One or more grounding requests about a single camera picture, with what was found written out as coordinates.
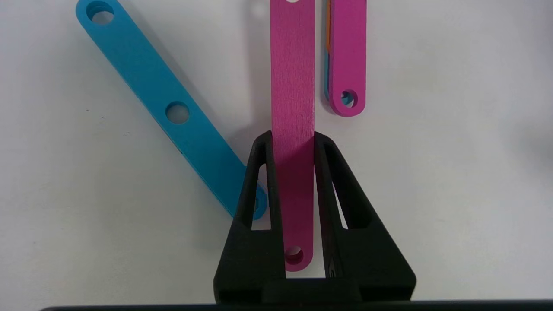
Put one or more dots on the short blue bar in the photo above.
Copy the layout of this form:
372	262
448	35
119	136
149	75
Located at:
142	69

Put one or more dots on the short pink bar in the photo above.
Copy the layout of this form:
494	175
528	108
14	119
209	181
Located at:
348	52

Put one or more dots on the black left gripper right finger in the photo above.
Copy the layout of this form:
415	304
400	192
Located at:
371	268

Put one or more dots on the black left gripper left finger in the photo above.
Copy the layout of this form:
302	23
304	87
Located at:
250	259

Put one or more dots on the long deep pink bar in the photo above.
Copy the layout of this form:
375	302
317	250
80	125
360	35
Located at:
293	86

